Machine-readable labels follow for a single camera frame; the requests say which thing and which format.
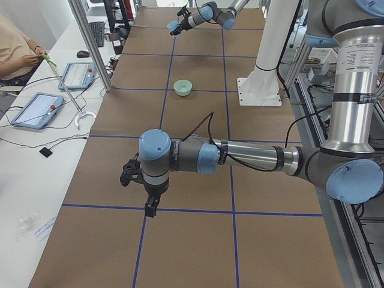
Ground black computer mouse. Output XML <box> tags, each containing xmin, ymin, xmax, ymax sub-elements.
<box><xmin>76</xmin><ymin>50</ymin><xmax>90</xmax><ymax>58</ymax></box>

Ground white central pillar base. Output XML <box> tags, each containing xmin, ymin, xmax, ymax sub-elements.
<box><xmin>237</xmin><ymin>0</ymin><xmax>301</xmax><ymax>107</ymax></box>

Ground small black square pad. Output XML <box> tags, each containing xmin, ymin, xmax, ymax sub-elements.
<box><xmin>39</xmin><ymin>147</ymin><xmax>53</xmax><ymax>158</ymax></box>

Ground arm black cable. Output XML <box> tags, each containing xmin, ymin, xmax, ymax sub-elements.
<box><xmin>179</xmin><ymin>111</ymin><xmax>334</xmax><ymax>172</ymax></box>

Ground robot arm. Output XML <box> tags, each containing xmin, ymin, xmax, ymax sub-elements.
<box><xmin>137</xmin><ymin>1</ymin><xmax>383</xmax><ymax>217</ymax></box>
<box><xmin>167</xmin><ymin>0</ymin><xmax>248</xmax><ymax>37</ymax></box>

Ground metal reacher grabber stick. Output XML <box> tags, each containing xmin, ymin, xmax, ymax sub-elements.
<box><xmin>43</xmin><ymin>55</ymin><xmax>96</xmax><ymax>130</ymax></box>

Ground blue teach pendant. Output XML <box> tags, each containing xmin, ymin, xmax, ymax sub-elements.
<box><xmin>61</xmin><ymin>62</ymin><xmax>97</xmax><ymax>91</ymax></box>
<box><xmin>11</xmin><ymin>92</ymin><xmax>64</xmax><ymax>130</ymax></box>

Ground aluminium frame post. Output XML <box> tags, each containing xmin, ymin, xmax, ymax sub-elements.
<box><xmin>68</xmin><ymin>0</ymin><xmax>112</xmax><ymax>92</ymax></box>

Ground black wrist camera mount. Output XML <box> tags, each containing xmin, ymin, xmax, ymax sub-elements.
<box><xmin>177</xmin><ymin>6</ymin><xmax>191</xmax><ymax>19</ymax></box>
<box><xmin>120</xmin><ymin>153</ymin><xmax>143</xmax><ymax>187</ymax></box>

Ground person in beige shirt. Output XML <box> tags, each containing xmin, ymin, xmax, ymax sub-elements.
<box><xmin>1</xmin><ymin>16</ymin><xmax>46</xmax><ymax>86</ymax></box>

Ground far blue teach pendant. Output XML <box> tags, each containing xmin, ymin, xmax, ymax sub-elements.
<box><xmin>61</xmin><ymin>62</ymin><xmax>97</xmax><ymax>91</ymax></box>

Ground clear plastic bag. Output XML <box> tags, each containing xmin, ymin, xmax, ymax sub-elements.
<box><xmin>15</xmin><ymin>212</ymin><xmax>40</xmax><ymax>241</ymax></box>

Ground near blue teach pendant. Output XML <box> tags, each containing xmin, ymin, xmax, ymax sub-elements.
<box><xmin>11</xmin><ymin>92</ymin><xmax>64</xmax><ymax>130</ymax></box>

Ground black keyboard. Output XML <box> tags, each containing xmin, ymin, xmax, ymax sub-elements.
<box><xmin>89</xmin><ymin>21</ymin><xmax>104</xmax><ymax>47</ymax></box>

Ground green ceramic bowl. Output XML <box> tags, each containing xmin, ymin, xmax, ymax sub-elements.
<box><xmin>173</xmin><ymin>79</ymin><xmax>193</xmax><ymax>97</ymax></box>

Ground light blue plastic cup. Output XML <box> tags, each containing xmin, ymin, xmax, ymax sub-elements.
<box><xmin>167</xmin><ymin>20</ymin><xmax>181</xmax><ymax>37</ymax></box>

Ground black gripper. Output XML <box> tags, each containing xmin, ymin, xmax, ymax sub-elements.
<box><xmin>144</xmin><ymin>181</ymin><xmax>169</xmax><ymax>217</ymax></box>
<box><xmin>169</xmin><ymin>18</ymin><xmax>192</xmax><ymax>36</ymax></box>

